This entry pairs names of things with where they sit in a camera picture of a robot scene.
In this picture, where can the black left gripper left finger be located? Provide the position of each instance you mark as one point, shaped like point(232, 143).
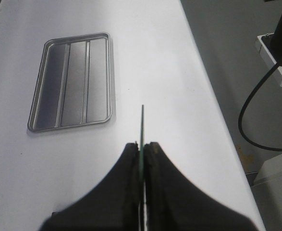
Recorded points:
point(111, 206)

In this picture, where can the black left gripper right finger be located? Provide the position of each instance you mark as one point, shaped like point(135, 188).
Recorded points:
point(176, 204)

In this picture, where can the green circuit board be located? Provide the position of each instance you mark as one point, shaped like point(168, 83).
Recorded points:
point(141, 151)

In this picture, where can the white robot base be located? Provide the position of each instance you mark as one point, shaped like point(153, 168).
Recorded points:
point(269, 97)

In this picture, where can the silver metal tray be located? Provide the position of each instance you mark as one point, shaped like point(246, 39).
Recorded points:
point(73, 85)

